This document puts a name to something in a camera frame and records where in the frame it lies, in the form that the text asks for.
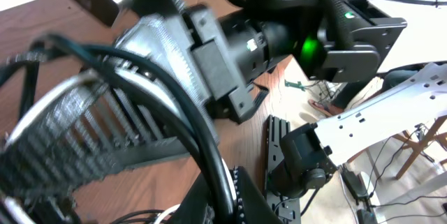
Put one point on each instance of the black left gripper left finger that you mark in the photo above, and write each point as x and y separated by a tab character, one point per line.
196	207

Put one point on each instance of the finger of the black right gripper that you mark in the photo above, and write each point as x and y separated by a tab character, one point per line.
82	131

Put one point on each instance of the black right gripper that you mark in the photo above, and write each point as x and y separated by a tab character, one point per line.
214	60

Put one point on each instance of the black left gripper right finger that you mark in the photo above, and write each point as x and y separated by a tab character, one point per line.
251	207

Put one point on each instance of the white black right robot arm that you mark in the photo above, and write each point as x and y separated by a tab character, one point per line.
331	39

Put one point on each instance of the wooden stool legs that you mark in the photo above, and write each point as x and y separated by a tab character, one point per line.
417	147

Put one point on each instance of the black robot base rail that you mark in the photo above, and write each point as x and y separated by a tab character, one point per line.
286	210

